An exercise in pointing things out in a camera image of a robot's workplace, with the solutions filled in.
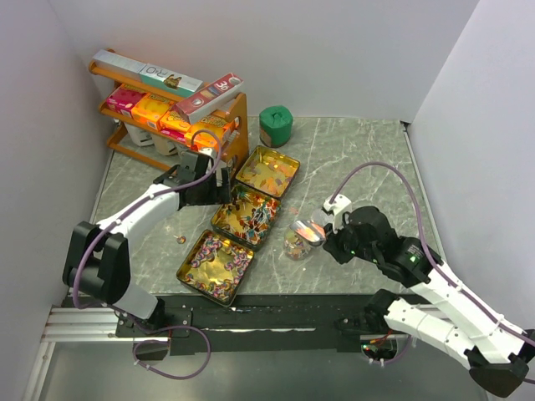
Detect orange wooden shelf rack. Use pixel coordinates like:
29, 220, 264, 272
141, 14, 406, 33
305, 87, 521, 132
89, 60, 249, 171

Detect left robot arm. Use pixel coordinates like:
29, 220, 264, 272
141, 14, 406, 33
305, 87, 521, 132
62, 149, 232, 336

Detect orange snack box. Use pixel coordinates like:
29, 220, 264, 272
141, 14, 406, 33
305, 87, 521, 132
184, 115, 235, 150
131, 93, 174, 130

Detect green covered jar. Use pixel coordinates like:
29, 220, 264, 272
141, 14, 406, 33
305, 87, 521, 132
259, 105, 293, 148

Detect yellow pink snack box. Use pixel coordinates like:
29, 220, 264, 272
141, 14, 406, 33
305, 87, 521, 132
159, 109, 191, 144

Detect orange snack box left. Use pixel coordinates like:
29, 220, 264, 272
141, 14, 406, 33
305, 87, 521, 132
131, 93, 174, 130

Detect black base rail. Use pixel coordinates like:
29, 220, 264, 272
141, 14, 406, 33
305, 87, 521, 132
115, 294, 399, 356

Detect tin of swirl lollipops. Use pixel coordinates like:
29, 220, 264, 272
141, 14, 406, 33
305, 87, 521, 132
176, 230, 255, 307

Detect clear round lid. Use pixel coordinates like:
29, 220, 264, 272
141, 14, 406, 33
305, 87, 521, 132
310, 208, 331, 227

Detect tin of pastel candies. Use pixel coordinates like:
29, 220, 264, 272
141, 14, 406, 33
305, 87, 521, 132
236, 145, 300, 199

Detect red white long box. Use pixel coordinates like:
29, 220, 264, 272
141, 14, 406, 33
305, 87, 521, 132
171, 73, 243, 124

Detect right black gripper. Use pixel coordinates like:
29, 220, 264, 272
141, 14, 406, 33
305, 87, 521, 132
322, 214, 380, 264

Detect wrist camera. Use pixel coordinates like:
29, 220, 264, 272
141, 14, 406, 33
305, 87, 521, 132
198, 147, 218, 168
322, 194, 352, 233

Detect grey long box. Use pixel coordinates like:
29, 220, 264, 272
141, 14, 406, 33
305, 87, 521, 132
92, 49, 146, 81

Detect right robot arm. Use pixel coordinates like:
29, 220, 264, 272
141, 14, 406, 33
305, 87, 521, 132
321, 202, 534, 398

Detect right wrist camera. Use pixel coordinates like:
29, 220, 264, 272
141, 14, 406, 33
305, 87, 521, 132
322, 194, 352, 233

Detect clear plastic cup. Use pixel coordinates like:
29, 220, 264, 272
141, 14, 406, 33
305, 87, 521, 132
283, 226, 312, 261

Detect orange snack box right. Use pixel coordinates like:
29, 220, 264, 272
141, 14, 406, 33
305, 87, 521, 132
184, 115, 235, 150

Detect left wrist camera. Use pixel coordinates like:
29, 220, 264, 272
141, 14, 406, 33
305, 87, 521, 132
198, 147, 218, 168

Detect metal candy scoop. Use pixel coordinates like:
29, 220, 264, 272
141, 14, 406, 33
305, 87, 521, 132
290, 220, 326, 246

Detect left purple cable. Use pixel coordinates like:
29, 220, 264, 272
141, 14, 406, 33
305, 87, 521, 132
71, 129, 223, 381

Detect tin of round lollipops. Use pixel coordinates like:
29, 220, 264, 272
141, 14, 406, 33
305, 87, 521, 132
211, 184, 281, 251

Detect white teal cat box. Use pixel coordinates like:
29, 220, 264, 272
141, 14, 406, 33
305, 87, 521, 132
140, 63, 204, 98

